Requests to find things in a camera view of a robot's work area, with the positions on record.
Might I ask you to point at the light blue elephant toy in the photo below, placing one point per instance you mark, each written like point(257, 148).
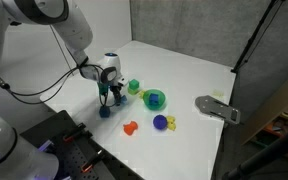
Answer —
point(123, 99)

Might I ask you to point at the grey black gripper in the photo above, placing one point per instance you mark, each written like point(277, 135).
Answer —
point(109, 75)

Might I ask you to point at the purple round toy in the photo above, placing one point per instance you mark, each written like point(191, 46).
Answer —
point(159, 122)

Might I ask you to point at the yellow spiky toy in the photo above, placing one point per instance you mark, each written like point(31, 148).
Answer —
point(141, 94)

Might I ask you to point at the black perforated board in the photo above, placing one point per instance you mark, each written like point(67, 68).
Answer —
point(60, 156)

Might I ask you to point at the green bowl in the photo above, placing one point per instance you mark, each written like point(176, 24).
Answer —
point(160, 103)

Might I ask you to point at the thick black pole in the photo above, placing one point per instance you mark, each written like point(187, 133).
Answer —
point(267, 155)

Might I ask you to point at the dark blue cube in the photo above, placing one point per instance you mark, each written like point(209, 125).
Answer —
point(104, 112)

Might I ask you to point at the grey metal plate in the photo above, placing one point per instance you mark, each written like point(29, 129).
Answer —
point(219, 110)

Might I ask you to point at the yellow animal toy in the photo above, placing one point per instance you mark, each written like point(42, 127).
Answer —
point(171, 123)

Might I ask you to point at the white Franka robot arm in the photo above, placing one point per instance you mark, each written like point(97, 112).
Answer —
point(74, 26)

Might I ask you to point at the brown cardboard panel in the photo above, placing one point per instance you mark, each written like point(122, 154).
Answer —
point(270, 108)

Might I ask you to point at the orange animal toy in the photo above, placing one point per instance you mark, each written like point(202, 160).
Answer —
point(130, 128)

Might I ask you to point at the black tripod pole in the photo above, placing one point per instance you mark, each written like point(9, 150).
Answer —
point(250, 41)

